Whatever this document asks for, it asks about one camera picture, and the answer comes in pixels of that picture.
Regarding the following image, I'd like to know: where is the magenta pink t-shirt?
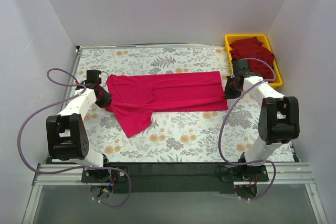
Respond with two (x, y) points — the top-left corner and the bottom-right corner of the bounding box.
(105, 71), (228, 137)

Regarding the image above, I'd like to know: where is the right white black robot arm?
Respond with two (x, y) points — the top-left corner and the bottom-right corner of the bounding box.
(224, 58), (300, 181)

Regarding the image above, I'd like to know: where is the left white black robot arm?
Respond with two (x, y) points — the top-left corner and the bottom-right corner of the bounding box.
(46, 70), (112, 182)

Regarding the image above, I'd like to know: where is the dark red t-shirt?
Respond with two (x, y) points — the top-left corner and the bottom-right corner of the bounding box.
(229, 37), (275, 79)

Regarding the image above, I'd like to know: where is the yellow plastic bin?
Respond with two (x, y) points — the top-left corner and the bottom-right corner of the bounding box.
(224, 34), (282, 88)

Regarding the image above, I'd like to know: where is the floral patterned table mat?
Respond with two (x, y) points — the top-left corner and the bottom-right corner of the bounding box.
(75, 47), (260, 162)

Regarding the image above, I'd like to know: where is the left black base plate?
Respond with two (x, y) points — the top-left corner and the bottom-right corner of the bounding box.
(81, 166), (128, 183)

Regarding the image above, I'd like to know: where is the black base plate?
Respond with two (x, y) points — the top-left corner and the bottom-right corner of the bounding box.
(81, 166), (128, 183)
(215, 165), (269, 183)

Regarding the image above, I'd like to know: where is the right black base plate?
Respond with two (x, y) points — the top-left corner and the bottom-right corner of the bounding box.
(215, 165), (269, 183)

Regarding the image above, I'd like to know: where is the aluminium frame rail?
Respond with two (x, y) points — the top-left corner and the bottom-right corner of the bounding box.
(23, 163), (328, 223)

